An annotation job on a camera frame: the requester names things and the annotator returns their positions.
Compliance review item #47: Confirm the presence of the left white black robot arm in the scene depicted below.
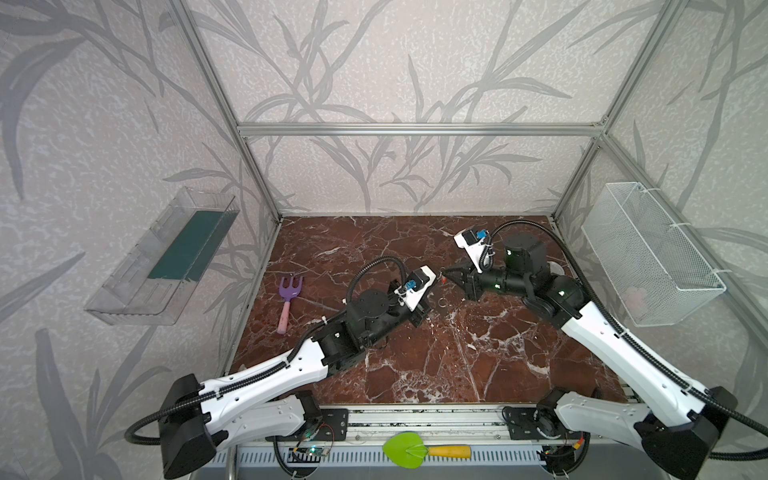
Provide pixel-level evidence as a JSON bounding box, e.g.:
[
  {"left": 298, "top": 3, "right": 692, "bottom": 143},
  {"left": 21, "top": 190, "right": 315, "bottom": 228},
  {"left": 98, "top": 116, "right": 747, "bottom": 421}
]
[{"left": 158, "top": 289, "right": 430, "bottom": 479}]

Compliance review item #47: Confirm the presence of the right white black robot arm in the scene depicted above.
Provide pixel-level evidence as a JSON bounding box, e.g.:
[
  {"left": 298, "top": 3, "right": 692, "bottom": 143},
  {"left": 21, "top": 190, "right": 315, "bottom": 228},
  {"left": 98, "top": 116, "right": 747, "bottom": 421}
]
[{"left": 443, "top": 229, "right": 728, "bottom": 479}]

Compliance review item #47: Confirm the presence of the small grey metal cup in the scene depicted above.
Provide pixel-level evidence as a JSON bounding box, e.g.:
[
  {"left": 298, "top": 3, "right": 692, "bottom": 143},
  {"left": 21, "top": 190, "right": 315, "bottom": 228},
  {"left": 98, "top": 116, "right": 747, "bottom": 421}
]
[{"left": 548, "top": 261, "right": 566, "bottom": 276}]

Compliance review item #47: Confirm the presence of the purple pink toy rake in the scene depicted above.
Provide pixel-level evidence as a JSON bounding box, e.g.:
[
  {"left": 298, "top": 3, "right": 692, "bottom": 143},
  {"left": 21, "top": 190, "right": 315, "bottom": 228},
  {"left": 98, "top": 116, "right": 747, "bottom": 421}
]
[{"left": 277, "top": 276, "right": 303, "bottom": 335}]

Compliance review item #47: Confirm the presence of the green yellow toy shovel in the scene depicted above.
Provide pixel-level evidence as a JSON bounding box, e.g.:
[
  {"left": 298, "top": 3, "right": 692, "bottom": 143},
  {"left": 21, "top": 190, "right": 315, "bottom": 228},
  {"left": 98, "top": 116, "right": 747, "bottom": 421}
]
[{"left": 382, "top": 432, "right": 472, "bottom": 469}]

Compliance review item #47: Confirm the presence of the pink object in basket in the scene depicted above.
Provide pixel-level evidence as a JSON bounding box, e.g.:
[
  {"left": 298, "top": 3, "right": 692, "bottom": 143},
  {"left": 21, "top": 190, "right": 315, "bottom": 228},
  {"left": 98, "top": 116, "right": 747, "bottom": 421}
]
[{"left": 622, "top": 287, "right": 649, "bottom": 318}]

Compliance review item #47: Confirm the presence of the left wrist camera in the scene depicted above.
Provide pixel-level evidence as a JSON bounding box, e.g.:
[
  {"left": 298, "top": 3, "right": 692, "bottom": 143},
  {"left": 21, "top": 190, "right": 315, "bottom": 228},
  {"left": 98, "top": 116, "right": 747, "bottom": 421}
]
[{"left": 395, "top": 266, "right": 437, "bottom": 312}]

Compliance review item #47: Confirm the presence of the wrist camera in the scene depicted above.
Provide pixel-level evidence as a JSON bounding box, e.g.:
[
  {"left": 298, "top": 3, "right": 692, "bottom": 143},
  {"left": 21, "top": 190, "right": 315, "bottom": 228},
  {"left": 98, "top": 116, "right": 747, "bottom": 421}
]
[
  {"left": 454, "top": 228, "right": 493, "bottom": 274},
  {"left": 395, "top": 266, "right": 437, "bottom": 312}
]

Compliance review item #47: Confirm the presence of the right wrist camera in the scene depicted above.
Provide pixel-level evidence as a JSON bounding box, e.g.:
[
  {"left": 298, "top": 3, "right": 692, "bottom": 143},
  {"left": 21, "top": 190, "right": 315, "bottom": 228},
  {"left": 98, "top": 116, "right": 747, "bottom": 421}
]
[{"left": 454, "top": 228, "right": 493, "bottom": 274}]

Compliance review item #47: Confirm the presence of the left black corrugated cable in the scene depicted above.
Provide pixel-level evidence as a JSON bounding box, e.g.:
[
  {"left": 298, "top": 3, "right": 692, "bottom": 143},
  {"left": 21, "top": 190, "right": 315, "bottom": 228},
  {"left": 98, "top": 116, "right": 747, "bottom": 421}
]
[{"left": 124, "top": 256, "right": 409, "bottom": 446}]

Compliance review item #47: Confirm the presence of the black corrugated cable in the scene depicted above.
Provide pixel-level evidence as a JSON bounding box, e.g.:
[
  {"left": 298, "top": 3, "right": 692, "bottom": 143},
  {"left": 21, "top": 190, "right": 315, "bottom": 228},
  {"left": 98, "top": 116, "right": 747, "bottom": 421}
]
[
  {"left": 124, "top": 256, "right": 409, "bottom": 446},
  {"left": 485, "top": 219, "right": 768, "bottom": 462}
]

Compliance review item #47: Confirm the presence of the aluminium front rail frame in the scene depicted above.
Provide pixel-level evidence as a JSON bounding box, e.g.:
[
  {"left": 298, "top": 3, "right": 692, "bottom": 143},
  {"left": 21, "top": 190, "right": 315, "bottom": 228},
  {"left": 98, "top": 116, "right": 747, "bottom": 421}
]
[{"left": 173, "top": 403, "right": 679, "bottom": 448}]

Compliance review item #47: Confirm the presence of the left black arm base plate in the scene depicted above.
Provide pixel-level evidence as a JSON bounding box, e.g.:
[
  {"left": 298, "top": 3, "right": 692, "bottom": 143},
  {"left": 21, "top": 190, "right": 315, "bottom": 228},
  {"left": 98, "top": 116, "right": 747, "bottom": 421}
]
[{"left": 296, "top": 408, "right": 350, "bottom": 442}]

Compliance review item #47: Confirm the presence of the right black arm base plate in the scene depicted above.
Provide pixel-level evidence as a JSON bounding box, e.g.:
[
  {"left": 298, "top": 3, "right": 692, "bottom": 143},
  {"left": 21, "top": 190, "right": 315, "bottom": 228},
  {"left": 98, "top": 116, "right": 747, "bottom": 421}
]
[{"left": 501, "top": 406, "right": 561, "bottom": 440}]

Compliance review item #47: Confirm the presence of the left circuit board with wires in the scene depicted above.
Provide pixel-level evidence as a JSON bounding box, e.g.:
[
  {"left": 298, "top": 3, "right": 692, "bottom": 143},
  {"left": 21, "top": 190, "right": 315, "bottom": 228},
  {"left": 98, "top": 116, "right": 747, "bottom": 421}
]
[{"left": 287, "top": 424, "right": 335, "bottom": 464}]

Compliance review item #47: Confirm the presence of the circuit board with wires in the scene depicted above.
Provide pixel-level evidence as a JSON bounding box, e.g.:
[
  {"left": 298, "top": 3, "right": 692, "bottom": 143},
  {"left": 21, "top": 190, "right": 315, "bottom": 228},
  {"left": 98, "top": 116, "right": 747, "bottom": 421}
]
[
  {"left": 539, "top": 433, "right": 590, "bottom": 479},
  {"left": 287, "top": 424, "right": 335, "bottom": 464}
]

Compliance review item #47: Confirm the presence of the white wire mesh basket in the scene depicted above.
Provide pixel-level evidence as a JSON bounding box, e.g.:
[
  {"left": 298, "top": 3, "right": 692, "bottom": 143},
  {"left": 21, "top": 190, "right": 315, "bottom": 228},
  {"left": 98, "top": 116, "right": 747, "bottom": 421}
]
[{"left": 582, "top": 182, "right": 727, "bottom": 327}]

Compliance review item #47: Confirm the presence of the right circuit board with wires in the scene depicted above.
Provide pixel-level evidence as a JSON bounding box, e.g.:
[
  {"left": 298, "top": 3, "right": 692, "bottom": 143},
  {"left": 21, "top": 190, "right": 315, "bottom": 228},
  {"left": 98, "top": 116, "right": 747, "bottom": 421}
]
[{"left": 539, "top": 433, "right": 590, "bottom": 479}]

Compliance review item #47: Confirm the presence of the clear plastic wall shelf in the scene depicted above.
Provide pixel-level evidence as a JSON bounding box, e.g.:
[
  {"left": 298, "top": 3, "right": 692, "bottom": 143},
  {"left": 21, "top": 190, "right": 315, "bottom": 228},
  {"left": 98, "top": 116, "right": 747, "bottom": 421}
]
[{"left": 85, "top": 187, "right": 240, "bottom": 326}]

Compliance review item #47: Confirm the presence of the right black corrugated cable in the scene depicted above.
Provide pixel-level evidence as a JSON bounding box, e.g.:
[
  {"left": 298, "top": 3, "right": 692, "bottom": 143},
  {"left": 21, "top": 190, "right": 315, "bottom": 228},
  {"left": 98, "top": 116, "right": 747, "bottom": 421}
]
[{"left": 485, "top": 219, "right": 768, "bottom": 462}]

